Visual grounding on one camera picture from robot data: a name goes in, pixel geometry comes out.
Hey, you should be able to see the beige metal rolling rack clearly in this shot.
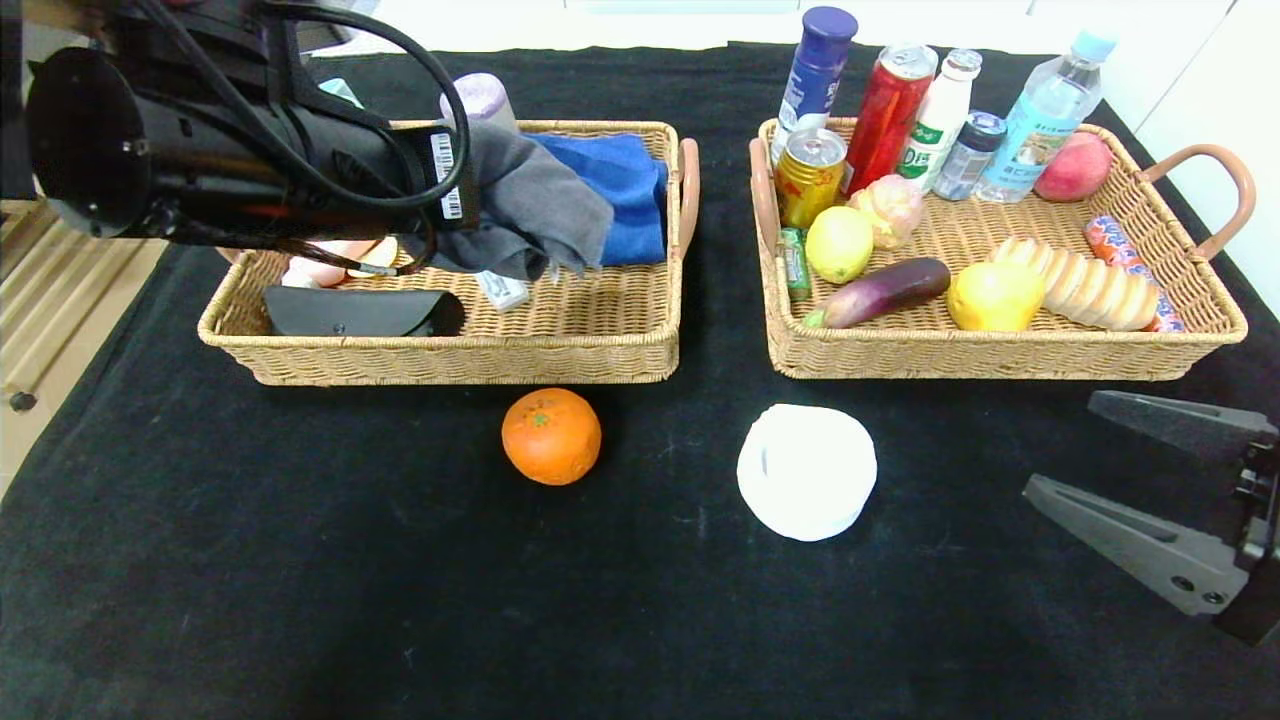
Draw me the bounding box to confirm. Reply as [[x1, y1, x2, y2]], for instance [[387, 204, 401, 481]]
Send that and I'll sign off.
[[0, 200, 169, 414]]

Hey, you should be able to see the purple eggplant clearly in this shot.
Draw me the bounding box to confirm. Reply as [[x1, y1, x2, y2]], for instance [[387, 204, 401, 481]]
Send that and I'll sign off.
[[803, 258, 953, 329]]

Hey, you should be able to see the black glasses case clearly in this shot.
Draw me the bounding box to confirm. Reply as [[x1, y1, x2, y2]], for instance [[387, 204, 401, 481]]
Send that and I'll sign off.
[[265, 286, 467, 338]]

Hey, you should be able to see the black table cloth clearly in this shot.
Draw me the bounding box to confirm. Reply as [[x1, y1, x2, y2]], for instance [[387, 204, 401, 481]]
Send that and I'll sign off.
[[0, 45, 1280, 720]]

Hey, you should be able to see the pink peach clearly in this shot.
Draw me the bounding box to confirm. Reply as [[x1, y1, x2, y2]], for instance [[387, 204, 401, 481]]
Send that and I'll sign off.
[[1033, 133, 1113, 205]]

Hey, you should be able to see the pale pink garlic bulb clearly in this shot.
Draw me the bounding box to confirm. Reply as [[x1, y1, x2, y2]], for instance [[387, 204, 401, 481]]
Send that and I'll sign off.
[[848, 176, 925, 252]]

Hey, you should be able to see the white paper roll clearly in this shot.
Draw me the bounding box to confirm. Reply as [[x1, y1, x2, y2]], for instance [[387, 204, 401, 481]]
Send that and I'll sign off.
[[737, 404, 879, 543]]

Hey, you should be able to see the grey towel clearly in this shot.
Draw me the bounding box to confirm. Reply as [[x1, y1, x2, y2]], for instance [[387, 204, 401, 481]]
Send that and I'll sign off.
[[425, 120, 615, 283]]

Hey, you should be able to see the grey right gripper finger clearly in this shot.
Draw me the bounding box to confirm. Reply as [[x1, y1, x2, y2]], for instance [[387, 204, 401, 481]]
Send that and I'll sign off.
[[1086, 389, 1279, 467], [1021, 472, 1251, 617]]

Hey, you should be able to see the dark blue bottle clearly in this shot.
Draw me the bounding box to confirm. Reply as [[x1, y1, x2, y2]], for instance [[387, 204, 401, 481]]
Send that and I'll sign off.
[[770, 8, 859, 169]]

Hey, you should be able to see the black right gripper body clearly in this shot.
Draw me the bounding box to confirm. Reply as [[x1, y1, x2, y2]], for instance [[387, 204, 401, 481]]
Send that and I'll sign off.
[[1211, 433, 1280, 647]]

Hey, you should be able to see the pink lotion bottle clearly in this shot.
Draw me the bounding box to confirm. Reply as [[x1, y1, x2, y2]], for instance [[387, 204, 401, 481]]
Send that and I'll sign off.
[[283, 240, 379, 289]]

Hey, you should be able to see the gold drink can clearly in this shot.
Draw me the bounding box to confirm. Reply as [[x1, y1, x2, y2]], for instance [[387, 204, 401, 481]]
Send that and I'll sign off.
[[775, 130, 848, 233]]

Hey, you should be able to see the white bottle lavender cap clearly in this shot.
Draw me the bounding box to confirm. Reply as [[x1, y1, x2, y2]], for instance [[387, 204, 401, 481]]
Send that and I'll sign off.
[[440, 73, 519, 133]]

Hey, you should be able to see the rectangular wicker basket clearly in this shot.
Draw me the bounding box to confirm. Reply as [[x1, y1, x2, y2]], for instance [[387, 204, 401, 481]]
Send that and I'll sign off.
[[197, 120, 701, 386], [750, 118, 1256, 383]]

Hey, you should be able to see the clear water bottle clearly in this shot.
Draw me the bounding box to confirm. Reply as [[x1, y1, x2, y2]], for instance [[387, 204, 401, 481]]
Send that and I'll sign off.
[[975, 24, 1118, 207]]

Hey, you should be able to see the small grey capped jar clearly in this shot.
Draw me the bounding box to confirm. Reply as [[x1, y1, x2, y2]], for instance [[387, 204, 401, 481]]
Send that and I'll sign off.
[[932, 112, 1006, 204]]

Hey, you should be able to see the orange fruit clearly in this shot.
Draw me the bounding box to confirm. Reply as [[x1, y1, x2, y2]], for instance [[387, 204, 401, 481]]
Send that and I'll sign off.
[[501, 388, 603, 487]]

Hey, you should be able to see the green candy pack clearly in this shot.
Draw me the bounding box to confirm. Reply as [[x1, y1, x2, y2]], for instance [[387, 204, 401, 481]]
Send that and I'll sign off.
[[780, 229, 813, 304]]

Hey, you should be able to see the long ridged bread loaf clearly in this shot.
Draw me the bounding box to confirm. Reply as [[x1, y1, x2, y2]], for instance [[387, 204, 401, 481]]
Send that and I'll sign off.
[[990, 238, 1161, 333]]

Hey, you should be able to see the orange candy roll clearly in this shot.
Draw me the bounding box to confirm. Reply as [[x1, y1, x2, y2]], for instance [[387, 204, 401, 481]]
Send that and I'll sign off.
[[1083, 217, 1183, 334]]

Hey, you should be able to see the blue folded towel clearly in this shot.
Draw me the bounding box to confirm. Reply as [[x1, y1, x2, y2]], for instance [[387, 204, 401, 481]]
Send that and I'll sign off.
[[530, 133, 669, 267]]

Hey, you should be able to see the yellow pear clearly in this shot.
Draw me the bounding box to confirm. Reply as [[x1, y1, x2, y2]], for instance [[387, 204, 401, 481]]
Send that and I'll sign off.
[[947, 262, 1046, 333]]

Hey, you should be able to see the clear plastic compass case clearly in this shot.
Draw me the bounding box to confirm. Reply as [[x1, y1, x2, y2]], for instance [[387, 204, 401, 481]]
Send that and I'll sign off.
[[475, 270, 531, 313]]

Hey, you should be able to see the yellow spoon blue handle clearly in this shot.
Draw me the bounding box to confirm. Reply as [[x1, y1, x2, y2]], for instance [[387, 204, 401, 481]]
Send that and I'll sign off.
[[348, 237, 401, 279]]

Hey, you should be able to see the tall red drink can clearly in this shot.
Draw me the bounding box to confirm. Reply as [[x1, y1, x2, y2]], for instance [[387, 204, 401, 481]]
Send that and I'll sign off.
[[843, 44, 939, 199]]

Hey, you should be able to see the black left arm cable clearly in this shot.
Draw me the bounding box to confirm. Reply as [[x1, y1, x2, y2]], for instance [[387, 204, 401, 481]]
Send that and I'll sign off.
[[135, 0, 471, 276]]

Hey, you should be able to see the white bottle green label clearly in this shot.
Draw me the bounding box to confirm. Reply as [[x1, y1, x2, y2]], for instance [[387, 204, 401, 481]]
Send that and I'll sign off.
[[897, 50, 983, 195]]

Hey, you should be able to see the yellow lemon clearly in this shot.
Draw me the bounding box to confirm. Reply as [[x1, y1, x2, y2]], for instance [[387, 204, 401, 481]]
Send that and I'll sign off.
[[806, 207, 875, 287]]

